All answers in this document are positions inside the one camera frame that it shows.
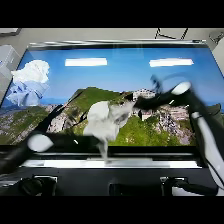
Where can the silver frame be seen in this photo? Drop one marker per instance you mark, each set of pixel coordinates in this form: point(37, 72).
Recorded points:
point(133, 163)

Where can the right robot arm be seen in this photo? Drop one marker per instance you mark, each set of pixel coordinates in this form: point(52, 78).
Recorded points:
point(203, 133)

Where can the white garment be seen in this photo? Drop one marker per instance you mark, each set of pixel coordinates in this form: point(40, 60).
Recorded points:
point(33, 71)

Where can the pale grey garment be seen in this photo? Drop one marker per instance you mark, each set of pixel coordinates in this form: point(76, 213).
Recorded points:
point(104, 121)

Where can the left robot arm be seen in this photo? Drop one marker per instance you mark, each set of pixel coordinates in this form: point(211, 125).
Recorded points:
point(63, 142)

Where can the pale blue garment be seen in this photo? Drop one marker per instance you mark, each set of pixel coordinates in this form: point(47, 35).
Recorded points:
point(26, 93)

